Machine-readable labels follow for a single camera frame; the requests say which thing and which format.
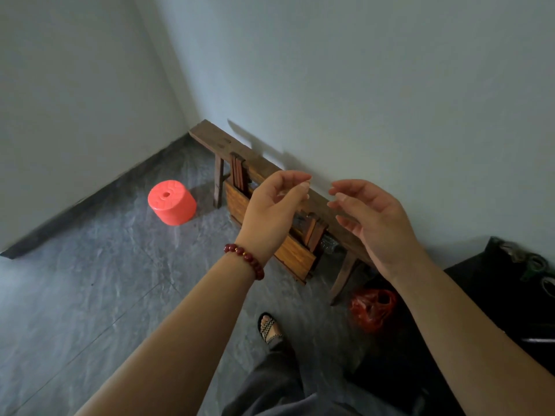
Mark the person's right hand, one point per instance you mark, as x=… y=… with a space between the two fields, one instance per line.
x=383 y=231

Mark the person's right thumb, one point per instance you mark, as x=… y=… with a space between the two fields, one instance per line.
x=349 y=224

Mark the orange plastic stool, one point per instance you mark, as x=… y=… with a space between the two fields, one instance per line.
x=171 y=203

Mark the person's right forearm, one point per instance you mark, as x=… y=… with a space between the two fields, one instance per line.
x=468 y=342

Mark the person's left thumb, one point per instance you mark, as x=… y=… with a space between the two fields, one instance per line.
x=298 y=195

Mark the grey trousers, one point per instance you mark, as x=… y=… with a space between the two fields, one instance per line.
x=277 y=385

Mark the long wooden bench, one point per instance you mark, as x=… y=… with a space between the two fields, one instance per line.
x=216 y=140

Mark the black bag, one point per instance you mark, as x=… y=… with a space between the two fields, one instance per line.
x=507 y=298

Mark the red plastic bag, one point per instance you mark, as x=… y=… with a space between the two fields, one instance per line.
x=372 y=309

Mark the person's left hand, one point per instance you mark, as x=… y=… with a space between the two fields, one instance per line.
x=264 y=216

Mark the person's left forearm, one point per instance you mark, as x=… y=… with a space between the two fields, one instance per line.
x=182 y=342

